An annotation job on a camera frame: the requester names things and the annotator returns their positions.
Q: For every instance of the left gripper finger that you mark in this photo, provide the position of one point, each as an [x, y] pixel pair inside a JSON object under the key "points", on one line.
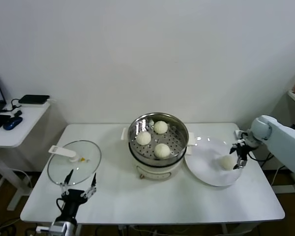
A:
{"points": [[64, 186], [93, 189]]}

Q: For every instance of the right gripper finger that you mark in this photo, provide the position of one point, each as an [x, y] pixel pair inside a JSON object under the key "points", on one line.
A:
{"points": [[242, 163], [234, 147]]}

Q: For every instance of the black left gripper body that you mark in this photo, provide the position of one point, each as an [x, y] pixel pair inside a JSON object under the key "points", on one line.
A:
{"points": [[72, 204]]}

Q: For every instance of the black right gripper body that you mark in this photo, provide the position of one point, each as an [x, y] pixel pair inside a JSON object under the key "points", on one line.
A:
{"points": [[244, 150]]}

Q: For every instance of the white steamed baozi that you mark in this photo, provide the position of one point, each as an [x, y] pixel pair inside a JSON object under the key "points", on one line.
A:
{"points": [[161, 150], [160, 127], [143, 138], [226, 162]]}

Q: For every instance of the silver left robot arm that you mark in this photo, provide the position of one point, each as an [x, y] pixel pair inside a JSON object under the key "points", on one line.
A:
{"points": [[61, 228]]}

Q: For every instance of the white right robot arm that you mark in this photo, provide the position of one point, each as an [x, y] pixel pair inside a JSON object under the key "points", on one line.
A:
{"points": [[285, 142]]}

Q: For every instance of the stainless steel steamer basket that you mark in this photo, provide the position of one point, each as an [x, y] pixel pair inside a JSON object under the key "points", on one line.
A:
{"points": [[177, 137]]}

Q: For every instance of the white round plate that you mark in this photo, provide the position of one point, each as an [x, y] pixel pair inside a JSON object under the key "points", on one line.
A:
{"points": [[204, 162]]}

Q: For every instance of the cream electric cooking pot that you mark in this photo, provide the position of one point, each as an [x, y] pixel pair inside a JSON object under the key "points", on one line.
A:
{"points": [[153, 173]]}

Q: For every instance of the white side table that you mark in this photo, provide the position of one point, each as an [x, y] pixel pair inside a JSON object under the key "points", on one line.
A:
{"points": [[27, 123]]}

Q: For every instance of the blue computer mouse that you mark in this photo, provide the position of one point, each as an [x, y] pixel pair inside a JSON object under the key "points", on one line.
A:
{"points": [[12, 123]]}

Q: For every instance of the flat black box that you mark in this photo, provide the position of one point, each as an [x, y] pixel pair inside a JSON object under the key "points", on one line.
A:
{"points": [[34, 99]]}

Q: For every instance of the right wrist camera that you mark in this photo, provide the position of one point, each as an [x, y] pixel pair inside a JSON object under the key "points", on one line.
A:
{"points": [[240, 134]]}

